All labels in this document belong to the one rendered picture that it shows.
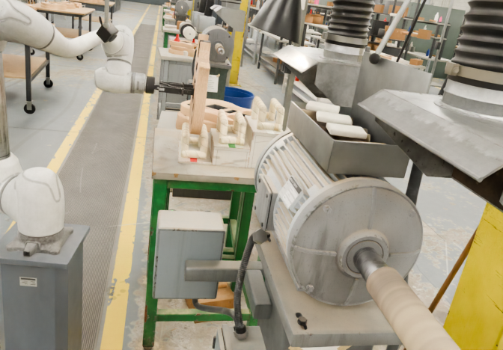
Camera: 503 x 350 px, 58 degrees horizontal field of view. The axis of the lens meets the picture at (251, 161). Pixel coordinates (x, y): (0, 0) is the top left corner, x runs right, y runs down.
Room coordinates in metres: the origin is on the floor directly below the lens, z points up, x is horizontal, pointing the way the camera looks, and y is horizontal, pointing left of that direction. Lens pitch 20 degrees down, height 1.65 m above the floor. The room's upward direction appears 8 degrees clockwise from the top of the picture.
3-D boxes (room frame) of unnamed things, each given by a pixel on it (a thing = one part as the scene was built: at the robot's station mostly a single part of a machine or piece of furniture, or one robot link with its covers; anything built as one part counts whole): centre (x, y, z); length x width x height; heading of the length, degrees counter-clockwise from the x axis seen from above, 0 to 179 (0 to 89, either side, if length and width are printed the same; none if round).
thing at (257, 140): (2.04, -0.03, 1.02); 0.27 x 0.15 x 0.17; 12
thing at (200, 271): (0.94, 0.03, 1.02); 0.19 x 0.04 x 0.04; 103
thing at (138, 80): (1.93, 0.53, 1.23); 0.09 x 0.06 x 0.09; 11
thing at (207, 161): (1.98, 0.27, 0.94); 0.27 x 0.15 x 0.01; 12
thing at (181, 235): (0.93, 0.08, 0.99); 0.24 x 0.21 x 0.26; 13
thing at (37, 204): (1.44, 0.73, 0.87); 0.18 x 0.16 x 0.22; 73
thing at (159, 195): (1.73, 0.36, 0.45); 0.05 x 0.05 x 0.90; 13
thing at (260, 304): (0.87, -0.06, 1.02); 0.13 x 0.04 x 0.04; 13
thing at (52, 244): (1.42, 0.72, 0.73); 0.22 x 0.18 x 0.06; 6
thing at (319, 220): (0.90, -0.17, 1.25); 0.41 x 0.27 x 0.26; 13
